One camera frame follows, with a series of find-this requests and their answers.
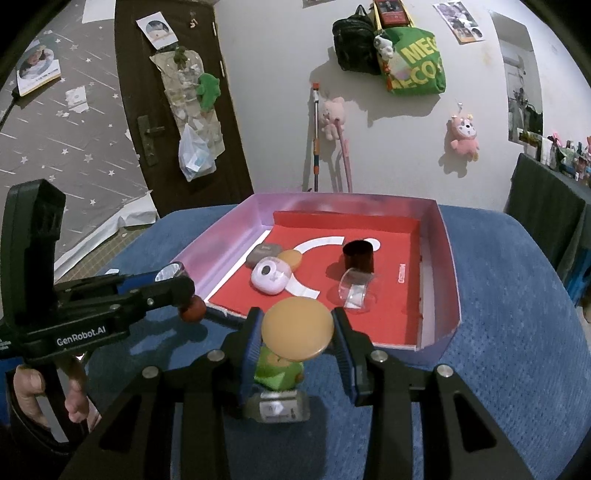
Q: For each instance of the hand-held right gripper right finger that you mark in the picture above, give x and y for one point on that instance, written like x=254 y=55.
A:
x=346 y=364

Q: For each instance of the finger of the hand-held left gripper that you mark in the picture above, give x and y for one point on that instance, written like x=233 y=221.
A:
x=138 y=280
x=161 y=295

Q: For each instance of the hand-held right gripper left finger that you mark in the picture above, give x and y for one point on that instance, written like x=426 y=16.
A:
x=249 y=367

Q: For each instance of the small silver round object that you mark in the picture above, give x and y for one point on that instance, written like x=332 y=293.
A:
x=168 y=273

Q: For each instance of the red-brown ball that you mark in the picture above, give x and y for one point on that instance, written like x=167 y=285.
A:
x=194 y=310

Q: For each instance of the orange round disc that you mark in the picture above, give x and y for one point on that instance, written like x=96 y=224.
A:
x=298 y=330
x=291 y=259

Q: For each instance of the pink box with red lining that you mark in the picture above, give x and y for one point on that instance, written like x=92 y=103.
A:
x=397 y=314

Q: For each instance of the clear plastic cup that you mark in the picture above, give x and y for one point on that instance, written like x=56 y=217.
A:
x=355 y=288

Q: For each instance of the pink rounded case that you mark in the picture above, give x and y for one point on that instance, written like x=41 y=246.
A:
x=270 y=281

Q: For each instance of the black metal cup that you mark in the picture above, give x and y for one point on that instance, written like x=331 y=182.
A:
x=358 y=261

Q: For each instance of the person's left hand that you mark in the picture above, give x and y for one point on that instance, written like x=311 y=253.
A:
x=76 y=401

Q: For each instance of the green toy figure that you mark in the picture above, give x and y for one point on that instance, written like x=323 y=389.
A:
x=277 y=374

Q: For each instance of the small white bottle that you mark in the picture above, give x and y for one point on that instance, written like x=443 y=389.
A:
x=277 y=408

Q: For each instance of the clear plastic bag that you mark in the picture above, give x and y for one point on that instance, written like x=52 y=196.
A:
x=196 y=157

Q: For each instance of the thin black rod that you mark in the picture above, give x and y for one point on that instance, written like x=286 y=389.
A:
x=8 y=113

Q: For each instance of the white paper patch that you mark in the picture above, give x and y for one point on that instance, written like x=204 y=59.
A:
x=76 y=98

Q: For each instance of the clear hanging organizer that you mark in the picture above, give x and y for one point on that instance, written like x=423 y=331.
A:
x=178 y=97

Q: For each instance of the green frog plush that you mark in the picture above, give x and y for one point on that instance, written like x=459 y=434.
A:
x=208 y=91

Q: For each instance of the pink stick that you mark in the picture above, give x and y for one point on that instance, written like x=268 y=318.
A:
x=346 y=161

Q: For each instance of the dark brown door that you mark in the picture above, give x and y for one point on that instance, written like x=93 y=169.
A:
x=134 y=69

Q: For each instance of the orange and white pole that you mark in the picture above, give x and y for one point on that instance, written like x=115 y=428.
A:
x=316 y=138

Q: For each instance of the small green figure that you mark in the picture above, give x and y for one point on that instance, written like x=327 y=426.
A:
x=180 y=55

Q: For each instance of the pink plush bear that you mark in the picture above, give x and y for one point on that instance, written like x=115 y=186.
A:
x=332 y=117

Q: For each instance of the dark cabinet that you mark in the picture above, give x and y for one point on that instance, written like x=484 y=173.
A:
x=540 y=212

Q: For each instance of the photo card on door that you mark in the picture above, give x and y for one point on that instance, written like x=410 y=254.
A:
x=157 y=31

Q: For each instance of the pink hanging plush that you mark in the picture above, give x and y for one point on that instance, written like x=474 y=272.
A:
x=463 y=136

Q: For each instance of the row of small bottles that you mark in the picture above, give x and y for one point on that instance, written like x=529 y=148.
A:
x=563 y=157

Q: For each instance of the green tote bag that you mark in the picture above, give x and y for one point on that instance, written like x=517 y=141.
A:
x=415 y=64

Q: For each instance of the black backpack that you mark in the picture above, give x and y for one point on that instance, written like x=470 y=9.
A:
x=355 y=41

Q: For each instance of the small white plush dog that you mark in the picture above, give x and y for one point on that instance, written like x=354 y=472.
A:
x=384 y=46

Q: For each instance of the photo collage sheet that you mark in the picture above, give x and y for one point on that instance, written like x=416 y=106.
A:
x=458 y=22

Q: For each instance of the wall calendar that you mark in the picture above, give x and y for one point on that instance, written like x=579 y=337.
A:
x=39 y=64

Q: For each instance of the wall photo strip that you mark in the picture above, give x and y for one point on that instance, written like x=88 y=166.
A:
x=318 y=2

